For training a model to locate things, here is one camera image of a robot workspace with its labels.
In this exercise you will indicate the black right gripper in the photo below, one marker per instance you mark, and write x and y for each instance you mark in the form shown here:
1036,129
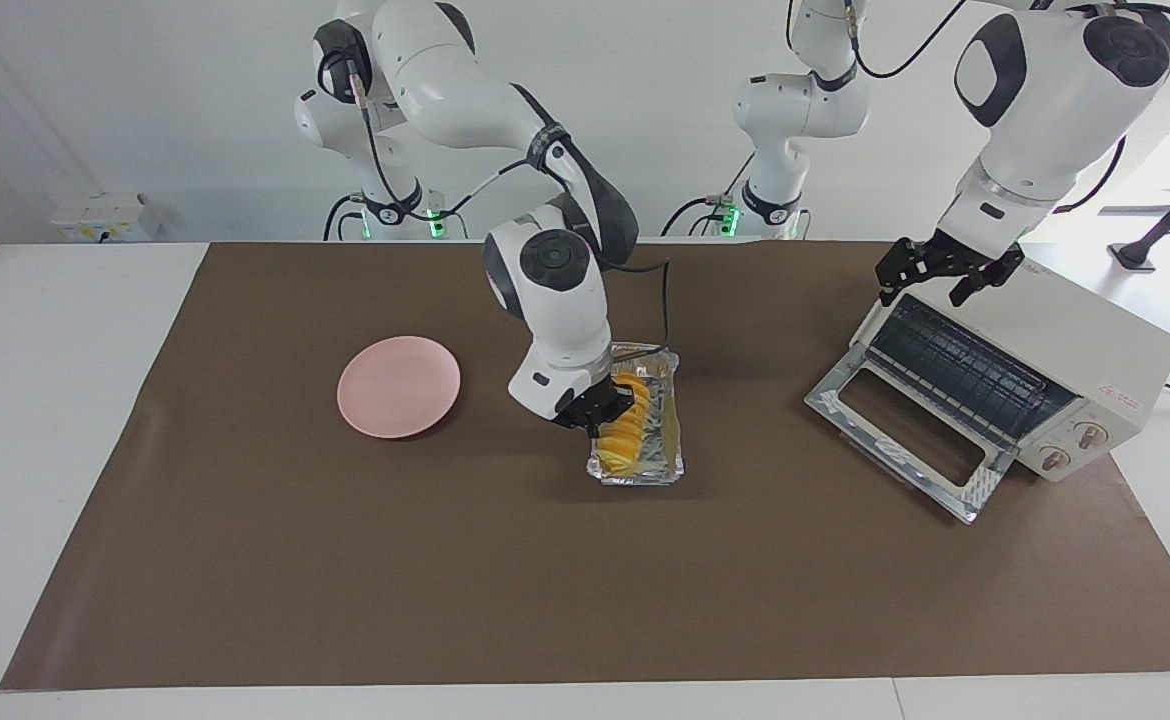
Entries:
590,405

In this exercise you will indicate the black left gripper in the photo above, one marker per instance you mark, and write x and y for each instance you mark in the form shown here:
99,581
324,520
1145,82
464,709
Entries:
945,258

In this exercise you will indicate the sliced orange bread loaf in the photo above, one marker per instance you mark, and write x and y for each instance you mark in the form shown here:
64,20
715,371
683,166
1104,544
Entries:
627,445

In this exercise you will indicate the aluminium foil tray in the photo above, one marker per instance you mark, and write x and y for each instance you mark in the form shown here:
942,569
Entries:
667,420

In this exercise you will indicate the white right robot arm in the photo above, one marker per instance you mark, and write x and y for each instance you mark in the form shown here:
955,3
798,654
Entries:
555,330

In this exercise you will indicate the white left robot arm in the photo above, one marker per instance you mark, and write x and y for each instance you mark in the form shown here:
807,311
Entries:
1035,100

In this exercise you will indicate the oven glass door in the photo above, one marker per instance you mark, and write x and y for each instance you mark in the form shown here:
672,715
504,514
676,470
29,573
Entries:
845,405

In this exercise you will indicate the white toaster oven body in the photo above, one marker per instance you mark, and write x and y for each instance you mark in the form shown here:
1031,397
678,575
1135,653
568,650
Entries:
1095,350

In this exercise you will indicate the beige oven knob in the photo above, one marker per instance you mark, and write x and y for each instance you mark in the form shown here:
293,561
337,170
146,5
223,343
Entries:
1055,460
1090,433

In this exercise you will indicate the brown paper table mat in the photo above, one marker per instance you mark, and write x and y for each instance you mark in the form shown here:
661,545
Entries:
645,580

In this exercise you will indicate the black tripod stand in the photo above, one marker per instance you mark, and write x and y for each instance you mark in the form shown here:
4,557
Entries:
1135,255

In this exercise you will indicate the pink round plate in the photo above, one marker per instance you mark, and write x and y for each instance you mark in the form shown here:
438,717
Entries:
398,385

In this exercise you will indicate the white wall socket box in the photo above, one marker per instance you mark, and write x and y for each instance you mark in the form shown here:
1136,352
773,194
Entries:
105,218

